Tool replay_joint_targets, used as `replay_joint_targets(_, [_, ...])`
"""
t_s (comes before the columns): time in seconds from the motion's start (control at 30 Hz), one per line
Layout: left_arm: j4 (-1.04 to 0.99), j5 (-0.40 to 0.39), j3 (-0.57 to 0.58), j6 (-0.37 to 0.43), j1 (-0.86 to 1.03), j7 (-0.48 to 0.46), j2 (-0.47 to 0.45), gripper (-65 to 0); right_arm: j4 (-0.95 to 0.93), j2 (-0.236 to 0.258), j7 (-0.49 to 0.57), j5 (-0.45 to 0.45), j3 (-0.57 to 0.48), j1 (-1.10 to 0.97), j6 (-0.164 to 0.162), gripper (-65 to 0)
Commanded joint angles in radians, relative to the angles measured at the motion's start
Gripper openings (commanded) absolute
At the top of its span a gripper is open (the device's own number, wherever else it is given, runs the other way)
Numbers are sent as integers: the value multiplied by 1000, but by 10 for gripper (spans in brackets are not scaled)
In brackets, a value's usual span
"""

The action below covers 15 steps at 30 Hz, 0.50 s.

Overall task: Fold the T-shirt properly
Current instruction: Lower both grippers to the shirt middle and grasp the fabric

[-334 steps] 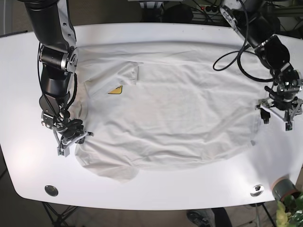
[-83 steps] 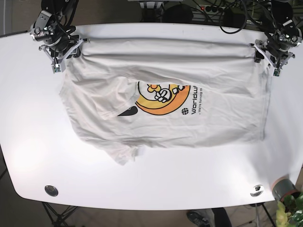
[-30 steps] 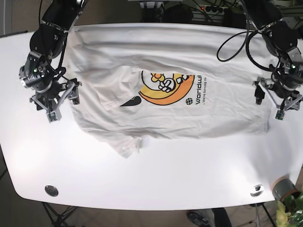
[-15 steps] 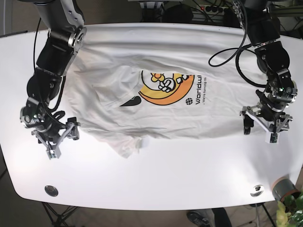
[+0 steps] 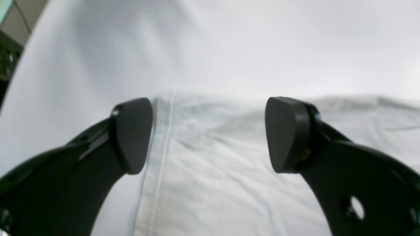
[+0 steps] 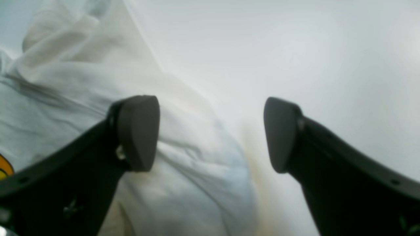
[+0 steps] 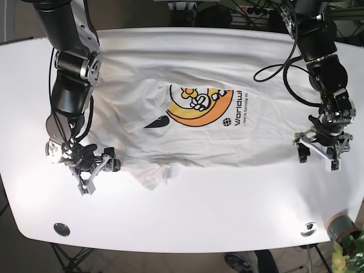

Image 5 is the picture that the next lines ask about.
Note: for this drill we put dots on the white printed T-shirt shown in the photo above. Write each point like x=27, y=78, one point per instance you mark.
x=209, y=172

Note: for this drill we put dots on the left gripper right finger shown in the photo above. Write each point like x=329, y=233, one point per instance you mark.
x=362, y=191

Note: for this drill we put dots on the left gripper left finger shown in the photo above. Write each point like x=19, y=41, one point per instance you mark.
x=61, y=191

